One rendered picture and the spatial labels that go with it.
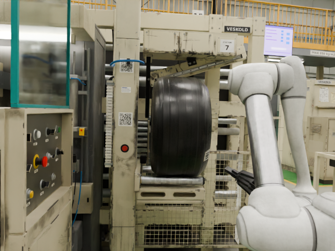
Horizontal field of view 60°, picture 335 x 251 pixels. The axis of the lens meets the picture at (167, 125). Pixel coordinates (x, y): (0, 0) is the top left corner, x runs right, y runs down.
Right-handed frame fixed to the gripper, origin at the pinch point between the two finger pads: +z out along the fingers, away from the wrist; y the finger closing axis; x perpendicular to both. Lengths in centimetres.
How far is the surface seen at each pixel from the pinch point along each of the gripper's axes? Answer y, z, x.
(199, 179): 15.2, 16.2, -2.2
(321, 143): 213, 43, 423
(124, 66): -33, 71, -9
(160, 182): 16.4, 29.3, -18.1
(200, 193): 19.8, 11.9, -5.7
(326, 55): 158, 184, 782
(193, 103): -24.5, 29.1, 1.2
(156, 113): -19.5, 39.5, -13.4
